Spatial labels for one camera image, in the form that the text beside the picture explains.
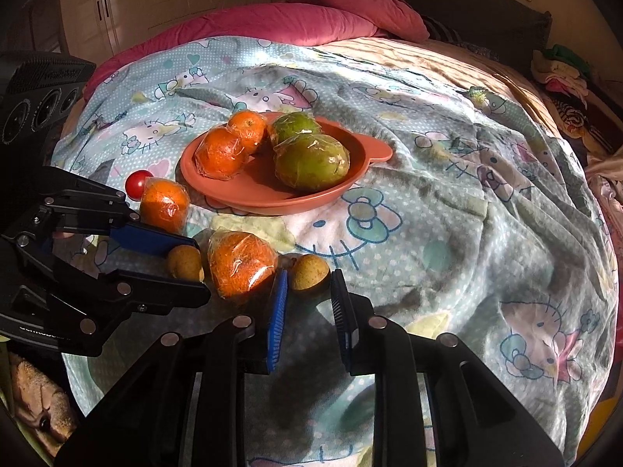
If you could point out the small green citrus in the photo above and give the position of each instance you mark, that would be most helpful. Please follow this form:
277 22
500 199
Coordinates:
292 126

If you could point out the person's left hand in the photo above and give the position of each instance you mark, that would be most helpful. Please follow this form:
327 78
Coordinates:
65 236

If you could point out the brown plush toy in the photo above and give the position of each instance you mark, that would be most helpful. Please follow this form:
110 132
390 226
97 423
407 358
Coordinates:
44 399

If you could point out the dark headboard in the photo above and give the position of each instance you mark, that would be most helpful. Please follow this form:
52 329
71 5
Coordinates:
462 0

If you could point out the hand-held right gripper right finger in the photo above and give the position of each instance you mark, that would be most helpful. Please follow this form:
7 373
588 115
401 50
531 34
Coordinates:
343 316

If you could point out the plastic-wrapped orange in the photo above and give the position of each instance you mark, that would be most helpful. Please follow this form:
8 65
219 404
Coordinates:
248 129
164 204
242 263
217 153

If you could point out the pink quilt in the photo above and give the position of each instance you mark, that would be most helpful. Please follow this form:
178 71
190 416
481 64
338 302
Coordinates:
292 19

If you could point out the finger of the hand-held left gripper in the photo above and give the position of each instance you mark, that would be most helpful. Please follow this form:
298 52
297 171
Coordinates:
146 239
146 294

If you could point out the dark striped pillow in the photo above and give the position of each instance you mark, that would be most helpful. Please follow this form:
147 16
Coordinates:
440 29

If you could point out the cartoon cat printed blanket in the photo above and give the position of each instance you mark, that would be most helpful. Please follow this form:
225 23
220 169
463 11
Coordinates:
438 233

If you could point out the large green citrus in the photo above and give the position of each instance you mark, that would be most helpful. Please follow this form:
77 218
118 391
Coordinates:
311 161

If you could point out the brown longan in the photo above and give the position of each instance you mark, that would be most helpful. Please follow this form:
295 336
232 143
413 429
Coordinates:
310 268
185 262

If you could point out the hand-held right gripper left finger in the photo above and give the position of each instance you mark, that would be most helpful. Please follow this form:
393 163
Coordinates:
277 321

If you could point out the beige striped bedsheet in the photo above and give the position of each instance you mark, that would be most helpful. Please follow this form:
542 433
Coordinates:
462 63

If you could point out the orange plastic plate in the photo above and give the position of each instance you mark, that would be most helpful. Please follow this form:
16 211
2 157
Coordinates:
263 189

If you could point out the red cherry tomato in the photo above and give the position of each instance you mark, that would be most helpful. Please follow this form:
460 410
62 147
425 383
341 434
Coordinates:
136 182

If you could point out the light pink cloth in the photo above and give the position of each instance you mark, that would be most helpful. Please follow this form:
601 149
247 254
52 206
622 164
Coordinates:
606 180

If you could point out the pile of folded clothes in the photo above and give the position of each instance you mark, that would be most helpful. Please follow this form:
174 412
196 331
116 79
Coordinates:
559 73

